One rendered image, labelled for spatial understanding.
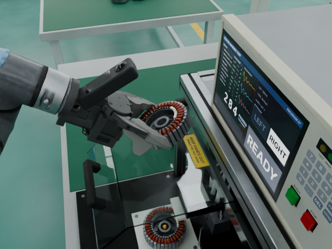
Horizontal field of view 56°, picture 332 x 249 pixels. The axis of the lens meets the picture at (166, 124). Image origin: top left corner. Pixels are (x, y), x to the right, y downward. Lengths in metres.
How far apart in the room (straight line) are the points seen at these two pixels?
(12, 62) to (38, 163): 1.66
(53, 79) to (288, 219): 0.42
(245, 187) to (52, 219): 1.47
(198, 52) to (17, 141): 1.41
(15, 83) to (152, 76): 0.95
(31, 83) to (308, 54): 0.42
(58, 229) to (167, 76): 1.01
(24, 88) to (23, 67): 0.03
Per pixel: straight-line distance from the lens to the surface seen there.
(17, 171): 2.19
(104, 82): 0.55
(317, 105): 0.40
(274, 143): 0.48
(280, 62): 0.46
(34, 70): 0.55
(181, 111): 0.61
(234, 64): 0.55
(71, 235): 0.94
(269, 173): 0.51
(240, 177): 0.56
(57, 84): 0.55
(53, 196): 1.98
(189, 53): 1.61
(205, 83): 0.75
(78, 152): 1.11
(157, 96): 1.31
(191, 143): 0.67
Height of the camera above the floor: 1.55
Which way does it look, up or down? 43 degrees down
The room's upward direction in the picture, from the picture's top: straight up
